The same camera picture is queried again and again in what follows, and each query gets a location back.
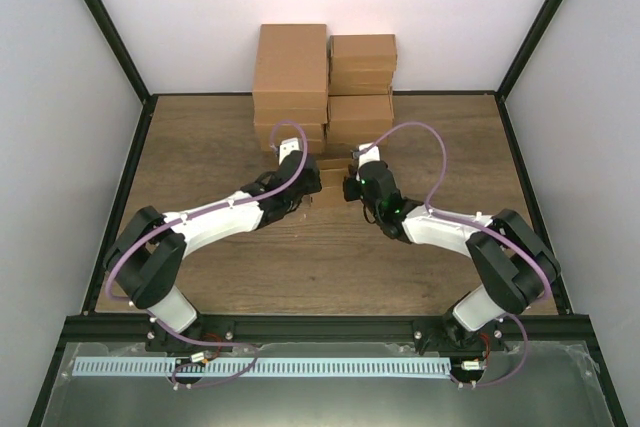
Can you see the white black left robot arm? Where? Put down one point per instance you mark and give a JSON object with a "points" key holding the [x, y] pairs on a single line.
{"points": [[146, 257]]}

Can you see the light blue slotted cable duct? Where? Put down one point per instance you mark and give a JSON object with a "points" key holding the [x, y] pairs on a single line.
{"points": [[392, 367]]}

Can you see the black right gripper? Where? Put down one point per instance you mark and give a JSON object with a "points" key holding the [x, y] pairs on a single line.
{"points": [[349, 194]]}

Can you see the bottom small cardboard box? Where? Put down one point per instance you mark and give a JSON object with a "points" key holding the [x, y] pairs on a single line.
{"points": [[351, 138]]}

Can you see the top small cardboard box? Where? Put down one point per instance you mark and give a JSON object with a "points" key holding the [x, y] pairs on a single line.
{"points": [[363, 52]]}

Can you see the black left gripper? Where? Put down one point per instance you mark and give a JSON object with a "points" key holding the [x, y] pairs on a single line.
{"points": [[314, 184]]}

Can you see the large cardboard box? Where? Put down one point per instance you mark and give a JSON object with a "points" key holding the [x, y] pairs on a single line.
{"points": [[291, 66], [298, 115], [266, 132], [314, 146]]}

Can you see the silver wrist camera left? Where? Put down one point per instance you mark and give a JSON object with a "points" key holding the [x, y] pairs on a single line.
{"points": [[288, 146]]}

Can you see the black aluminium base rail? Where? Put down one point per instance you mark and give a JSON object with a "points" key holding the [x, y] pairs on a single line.
{"points": [[426, 333]]}

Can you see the upper small cardboard box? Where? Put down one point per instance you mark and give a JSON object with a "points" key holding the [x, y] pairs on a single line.
{"points": [[360, 82]]}

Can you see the small cardboard box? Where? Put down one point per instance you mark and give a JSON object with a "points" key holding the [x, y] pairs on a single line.
{"points": [[351, 138], [360, 82], [368, 113], [363, 52]]}

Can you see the bottom large cardboard box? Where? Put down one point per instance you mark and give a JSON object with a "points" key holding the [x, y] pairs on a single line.
{"points": [[314, 146]]}

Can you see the top large cardboard box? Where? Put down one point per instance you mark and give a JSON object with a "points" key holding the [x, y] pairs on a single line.
{"points": [[291, 66]]}

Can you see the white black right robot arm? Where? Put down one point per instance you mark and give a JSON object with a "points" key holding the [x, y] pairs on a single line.
{"points": [[515, 267]]}

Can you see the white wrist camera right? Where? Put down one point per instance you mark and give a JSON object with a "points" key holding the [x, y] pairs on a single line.
{"points": [[365, 153]]}

